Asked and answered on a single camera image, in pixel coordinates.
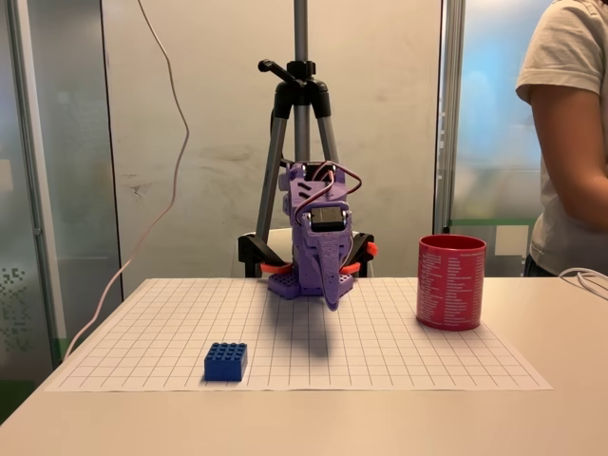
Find white grid paper sheet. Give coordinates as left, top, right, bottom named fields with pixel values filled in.
left=45, top=277, right=555, bottom=393

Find person torso in beige shirt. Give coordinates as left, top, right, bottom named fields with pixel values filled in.
left=515, top=0, right=608, bottom=279

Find grey black camera tripod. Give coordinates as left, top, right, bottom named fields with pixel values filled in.
left=255, top=0, right=344, bottom=279

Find red cup with white print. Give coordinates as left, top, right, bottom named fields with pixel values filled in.
left=415, top=234, right=487, bottom=333

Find blue toy brick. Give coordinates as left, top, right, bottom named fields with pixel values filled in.
left=203, top=341, right=250, bottom=383

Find red white black servo wires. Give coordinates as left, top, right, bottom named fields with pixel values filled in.
left=294, top=161, right=363, bottom=276

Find white cable loop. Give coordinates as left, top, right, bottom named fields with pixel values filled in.
left=558, top=267, right=608, bottom=301

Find pink cable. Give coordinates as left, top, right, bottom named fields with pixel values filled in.
left=61, top=0, right=191, bottom=360

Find grey metal frame post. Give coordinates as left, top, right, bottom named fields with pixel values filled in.
left=7, top=0, right=67, bottom=341
left=432, top=0, right=466, bottom=234

